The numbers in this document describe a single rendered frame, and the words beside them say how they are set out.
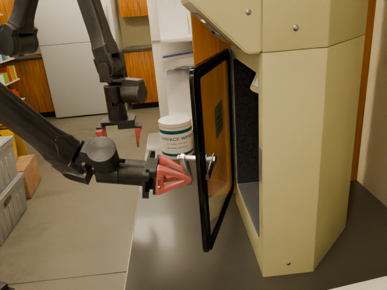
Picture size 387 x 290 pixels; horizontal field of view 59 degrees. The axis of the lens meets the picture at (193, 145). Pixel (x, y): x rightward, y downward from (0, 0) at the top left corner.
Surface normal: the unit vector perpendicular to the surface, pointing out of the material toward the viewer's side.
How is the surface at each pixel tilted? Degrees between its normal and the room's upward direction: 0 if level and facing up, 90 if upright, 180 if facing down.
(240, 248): 0
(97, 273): 0
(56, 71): 90
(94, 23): 85
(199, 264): 0
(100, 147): 39
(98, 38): 77
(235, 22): 90
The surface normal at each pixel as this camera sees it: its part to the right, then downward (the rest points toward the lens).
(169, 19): -0.40, 0.44
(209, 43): 0.07, 0.36
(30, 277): -0.07, -0.93
